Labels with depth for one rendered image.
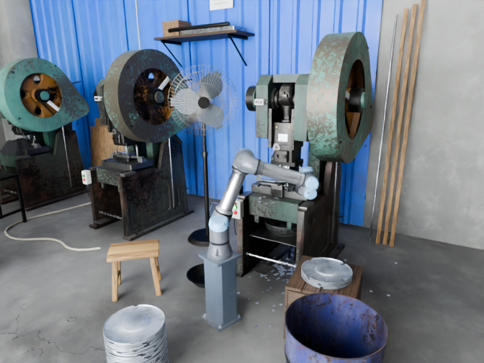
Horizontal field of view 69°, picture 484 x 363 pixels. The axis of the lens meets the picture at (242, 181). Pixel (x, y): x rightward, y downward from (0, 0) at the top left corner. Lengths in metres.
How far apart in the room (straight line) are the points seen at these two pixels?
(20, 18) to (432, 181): 6.17
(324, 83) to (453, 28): 1.69
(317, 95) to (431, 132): 1.68
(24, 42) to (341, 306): 6.17
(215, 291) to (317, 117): 1.18
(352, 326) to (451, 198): 2.08
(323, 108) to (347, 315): 1.09
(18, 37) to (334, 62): 5.54
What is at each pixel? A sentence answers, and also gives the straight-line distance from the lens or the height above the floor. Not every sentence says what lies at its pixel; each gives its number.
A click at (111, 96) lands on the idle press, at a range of 3.16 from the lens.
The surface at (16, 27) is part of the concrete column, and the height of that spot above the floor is 2.31.
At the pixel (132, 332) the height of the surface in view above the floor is 0.32.
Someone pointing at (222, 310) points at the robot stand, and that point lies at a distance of 2.26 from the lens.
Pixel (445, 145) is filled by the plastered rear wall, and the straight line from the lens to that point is 3.57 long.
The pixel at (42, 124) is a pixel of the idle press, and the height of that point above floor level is 1.01.
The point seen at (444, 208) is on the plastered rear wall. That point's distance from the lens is 3.70.
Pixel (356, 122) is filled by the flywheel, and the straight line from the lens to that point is 2.70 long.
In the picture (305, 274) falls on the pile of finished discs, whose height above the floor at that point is 0.39.
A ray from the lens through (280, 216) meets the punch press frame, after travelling 2.52.
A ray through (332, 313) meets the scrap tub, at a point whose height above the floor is 0.37.
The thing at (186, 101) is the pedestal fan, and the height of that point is 1.30.
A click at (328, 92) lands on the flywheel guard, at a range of 2.07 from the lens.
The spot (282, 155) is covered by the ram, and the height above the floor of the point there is 0.95.
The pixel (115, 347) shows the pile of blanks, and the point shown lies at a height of 0.29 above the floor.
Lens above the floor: 1.44
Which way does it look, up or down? 16 degrees down
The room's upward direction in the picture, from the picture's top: 1 degrees counter-clockwise
